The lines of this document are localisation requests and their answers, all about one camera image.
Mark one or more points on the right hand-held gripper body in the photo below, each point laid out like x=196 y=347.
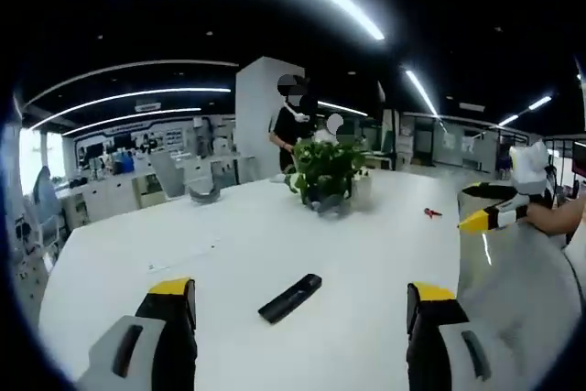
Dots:
x=531 y=171

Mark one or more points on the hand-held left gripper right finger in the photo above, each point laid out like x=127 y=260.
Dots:
x=426 y=340

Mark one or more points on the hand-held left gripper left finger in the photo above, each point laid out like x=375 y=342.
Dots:
x=169 y=331

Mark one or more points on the black remote control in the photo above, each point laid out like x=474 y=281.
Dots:
x=290 y=298

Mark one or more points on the small red tool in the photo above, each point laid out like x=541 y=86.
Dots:
x=432 y=212

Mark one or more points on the white ribbed plant pot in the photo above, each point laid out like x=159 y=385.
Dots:
x=363 y=181

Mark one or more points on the grey curved chair back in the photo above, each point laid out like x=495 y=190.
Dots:
x=204 y=192

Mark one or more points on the white cabinet row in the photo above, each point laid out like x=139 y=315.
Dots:
x=110 y=192

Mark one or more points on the white chair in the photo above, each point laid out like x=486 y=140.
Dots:
x=39 y=235

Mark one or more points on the green potted plant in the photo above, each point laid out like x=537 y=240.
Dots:
x=325 y=164

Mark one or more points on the curved ceiling light strip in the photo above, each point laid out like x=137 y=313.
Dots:
x=128 y=95
x=133 y=116

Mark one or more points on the ceiling air vent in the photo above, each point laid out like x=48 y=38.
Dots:
x=147 y=107

